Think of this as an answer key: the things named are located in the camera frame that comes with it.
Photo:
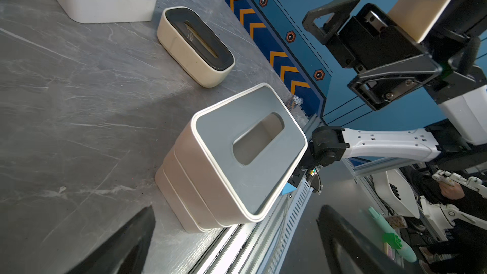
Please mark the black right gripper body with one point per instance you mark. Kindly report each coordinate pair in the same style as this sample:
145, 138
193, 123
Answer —
371, 40

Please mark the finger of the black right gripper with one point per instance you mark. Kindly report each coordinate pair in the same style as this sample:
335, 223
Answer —
381, 86
325, 21

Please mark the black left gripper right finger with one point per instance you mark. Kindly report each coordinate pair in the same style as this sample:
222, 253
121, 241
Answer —
338, 235

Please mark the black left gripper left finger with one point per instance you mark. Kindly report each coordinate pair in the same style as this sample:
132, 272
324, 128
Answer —
126, 250

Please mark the cream box brown lid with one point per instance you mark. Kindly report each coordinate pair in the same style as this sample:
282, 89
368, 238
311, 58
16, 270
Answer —
194, 45

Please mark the white box bamboo lid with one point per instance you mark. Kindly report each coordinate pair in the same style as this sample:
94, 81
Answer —
187, 203

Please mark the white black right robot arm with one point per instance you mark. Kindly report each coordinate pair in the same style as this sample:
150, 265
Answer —
457, 142

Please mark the right circuit board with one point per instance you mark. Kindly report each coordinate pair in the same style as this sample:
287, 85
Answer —
314, 180

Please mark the green toy outside cell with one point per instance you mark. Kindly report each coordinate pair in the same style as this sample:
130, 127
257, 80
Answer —
392, 238

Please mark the white teleoperation device outside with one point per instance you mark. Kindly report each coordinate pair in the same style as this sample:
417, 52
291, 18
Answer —
447, 200

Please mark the blue triangular piece on rail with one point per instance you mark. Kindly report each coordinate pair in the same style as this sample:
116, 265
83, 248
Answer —
288, 188

